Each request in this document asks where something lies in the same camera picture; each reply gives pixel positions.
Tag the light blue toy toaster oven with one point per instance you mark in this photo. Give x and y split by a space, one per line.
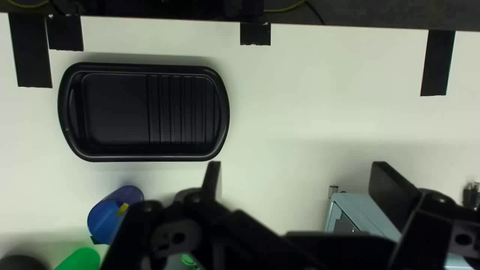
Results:
354 214

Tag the black ridged plastic tray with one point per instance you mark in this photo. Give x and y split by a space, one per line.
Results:
144 112

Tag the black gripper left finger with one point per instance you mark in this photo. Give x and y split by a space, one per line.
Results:
200 234

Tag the black toy pot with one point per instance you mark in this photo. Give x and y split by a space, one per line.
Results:
20 264

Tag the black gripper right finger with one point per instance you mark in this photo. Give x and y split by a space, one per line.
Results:
435 229

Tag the blue plastic cup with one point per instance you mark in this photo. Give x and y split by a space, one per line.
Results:
107 219

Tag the black tape strip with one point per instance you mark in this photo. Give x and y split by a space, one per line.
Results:
437 61
255 33
65 31
30 54

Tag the green plastic cup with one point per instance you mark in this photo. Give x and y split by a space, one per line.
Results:
80 259

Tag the yellow toy potato fry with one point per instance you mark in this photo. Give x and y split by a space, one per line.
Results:
123 208

